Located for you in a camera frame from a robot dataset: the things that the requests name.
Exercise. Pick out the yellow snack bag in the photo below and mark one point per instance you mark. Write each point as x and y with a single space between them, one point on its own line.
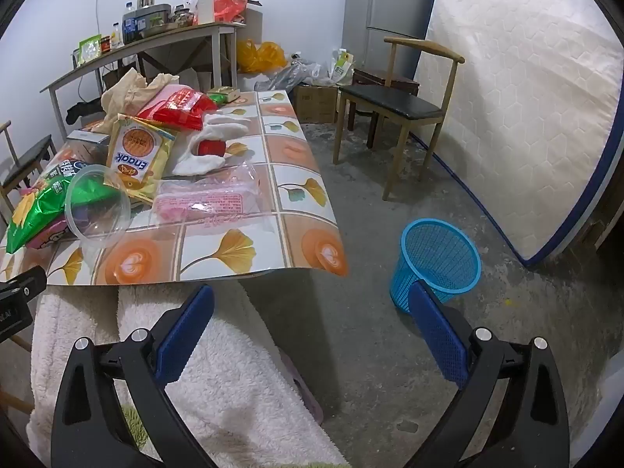
139 156

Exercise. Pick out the small gold box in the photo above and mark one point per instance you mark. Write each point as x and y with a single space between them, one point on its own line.
230 91

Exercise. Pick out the white fluffy blanket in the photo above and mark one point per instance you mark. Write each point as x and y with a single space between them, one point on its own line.
234 375

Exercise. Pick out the white crumpled cloth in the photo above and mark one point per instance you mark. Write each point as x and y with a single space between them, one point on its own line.
226 126

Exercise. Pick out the yellow plastic bag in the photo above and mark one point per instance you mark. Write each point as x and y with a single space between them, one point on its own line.
246 56
272 56

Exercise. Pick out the pink snack bag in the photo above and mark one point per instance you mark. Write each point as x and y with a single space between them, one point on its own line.
46 236

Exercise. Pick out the white and green bag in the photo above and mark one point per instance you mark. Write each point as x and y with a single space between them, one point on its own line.
341 66

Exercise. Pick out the beige cardboard box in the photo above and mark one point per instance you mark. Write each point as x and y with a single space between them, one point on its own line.
253 17

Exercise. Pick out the wooden chair with black seat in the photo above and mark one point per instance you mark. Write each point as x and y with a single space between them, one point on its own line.
390 100

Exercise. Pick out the grey plastic bag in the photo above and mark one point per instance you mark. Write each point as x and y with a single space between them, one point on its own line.
292 75

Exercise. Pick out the orange-red plastic bag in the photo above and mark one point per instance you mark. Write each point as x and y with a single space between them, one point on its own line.
231 5

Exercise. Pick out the grey refrigerator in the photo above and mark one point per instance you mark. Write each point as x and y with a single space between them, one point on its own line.
385 5

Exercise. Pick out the small pale bottle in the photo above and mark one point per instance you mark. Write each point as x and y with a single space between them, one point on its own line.
117 36

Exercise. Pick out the green packet with clear window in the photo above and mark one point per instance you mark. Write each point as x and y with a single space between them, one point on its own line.
88 49

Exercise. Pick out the clear plastic bowl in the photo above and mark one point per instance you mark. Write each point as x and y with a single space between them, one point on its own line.
97 224

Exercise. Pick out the black clothes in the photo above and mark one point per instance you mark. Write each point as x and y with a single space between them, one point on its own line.
80 109

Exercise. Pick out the brown cardboard box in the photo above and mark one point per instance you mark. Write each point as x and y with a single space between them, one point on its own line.
314 105

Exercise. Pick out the glass jar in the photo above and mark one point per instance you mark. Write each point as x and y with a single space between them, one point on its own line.
183 17

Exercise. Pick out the green chip bag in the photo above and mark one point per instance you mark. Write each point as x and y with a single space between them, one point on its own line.
34 209

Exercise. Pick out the blue plastic wastebasket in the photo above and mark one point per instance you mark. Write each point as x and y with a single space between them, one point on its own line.
438 253

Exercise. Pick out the dark red jar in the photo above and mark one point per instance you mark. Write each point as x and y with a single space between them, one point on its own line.
105 44

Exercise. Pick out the grey and black cardboard box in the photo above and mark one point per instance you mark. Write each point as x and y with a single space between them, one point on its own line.
87 137

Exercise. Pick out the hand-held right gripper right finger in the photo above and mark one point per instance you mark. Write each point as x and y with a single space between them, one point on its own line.
438 336

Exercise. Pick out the pink sponge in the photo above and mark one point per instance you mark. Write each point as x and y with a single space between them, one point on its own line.
204 202

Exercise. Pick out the red plastic bag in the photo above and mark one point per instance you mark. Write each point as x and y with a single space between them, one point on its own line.
180 107

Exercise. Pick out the patterned tablecloth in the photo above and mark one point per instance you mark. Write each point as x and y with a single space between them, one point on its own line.
292 156

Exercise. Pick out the water bottle with blue label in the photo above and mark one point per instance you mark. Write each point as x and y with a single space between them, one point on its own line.
129 24

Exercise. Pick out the white mattress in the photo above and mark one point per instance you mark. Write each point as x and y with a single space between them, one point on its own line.
526 107

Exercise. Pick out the wooden chair with dark seat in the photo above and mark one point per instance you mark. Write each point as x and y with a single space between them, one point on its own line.
29 153

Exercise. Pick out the beige cloth bag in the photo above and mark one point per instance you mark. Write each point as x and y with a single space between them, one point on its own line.
124 92

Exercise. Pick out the long grey desk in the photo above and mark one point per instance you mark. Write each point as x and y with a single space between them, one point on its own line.
161 39

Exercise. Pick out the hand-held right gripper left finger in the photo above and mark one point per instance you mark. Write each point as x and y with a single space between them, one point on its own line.
187 331

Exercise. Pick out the white box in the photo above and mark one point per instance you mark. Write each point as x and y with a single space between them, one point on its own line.
207 7

